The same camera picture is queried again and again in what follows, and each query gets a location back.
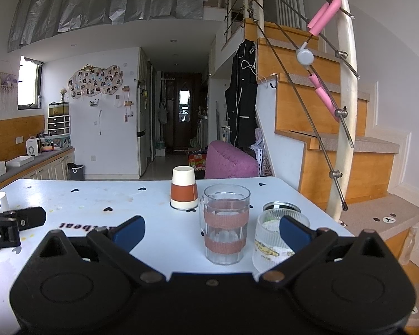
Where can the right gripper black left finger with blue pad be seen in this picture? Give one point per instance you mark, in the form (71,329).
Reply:
(114,246)

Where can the pink foam tube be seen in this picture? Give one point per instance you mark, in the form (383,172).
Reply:
(323,16)
(323,95)

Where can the black hanging coat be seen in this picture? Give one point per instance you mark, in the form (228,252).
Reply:
(240,96)

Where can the white stair post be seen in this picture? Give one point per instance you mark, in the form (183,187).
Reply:
(349,95)

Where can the dark waste bin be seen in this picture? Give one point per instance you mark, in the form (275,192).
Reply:
(76,171)

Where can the round glass jar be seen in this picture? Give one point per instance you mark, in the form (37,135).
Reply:
(281,205)

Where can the window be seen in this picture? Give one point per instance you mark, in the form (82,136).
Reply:
(29,84)

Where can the clear plastic bottle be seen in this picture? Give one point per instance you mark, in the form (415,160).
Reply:
(408,246)

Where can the white kitchen cabinet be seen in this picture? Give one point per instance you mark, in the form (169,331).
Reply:
(53,168)

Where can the round white tag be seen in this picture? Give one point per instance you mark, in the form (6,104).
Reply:
(304,56)

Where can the white drawer organizer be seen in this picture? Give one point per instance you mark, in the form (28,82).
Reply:
(58,121)

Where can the glass mug pink bands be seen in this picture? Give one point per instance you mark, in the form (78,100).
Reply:
(224,217)

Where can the white small appliance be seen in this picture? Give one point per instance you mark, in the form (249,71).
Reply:
(33,147)

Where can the pink foam tube lower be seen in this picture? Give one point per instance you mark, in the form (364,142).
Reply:
(323,95)

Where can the white cup orange band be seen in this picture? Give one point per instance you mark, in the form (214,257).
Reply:
(183,194)

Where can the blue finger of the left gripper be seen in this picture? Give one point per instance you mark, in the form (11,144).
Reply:
(28,218)

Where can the grey curtain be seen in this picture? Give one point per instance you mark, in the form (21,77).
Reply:
(35,20)

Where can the white flat box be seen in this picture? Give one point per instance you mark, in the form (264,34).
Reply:
(20,161)

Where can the pink foam tube upper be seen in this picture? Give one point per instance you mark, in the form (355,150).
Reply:
(323,16)

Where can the cloud photo board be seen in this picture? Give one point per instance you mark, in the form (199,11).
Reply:
(91,81)

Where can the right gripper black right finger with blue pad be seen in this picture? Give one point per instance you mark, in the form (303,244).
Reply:
(310,248)

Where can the wooden staircase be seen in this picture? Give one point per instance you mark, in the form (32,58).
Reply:
(301,138)

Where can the purple sofa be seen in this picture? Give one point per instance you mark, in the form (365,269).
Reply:
(223,160)

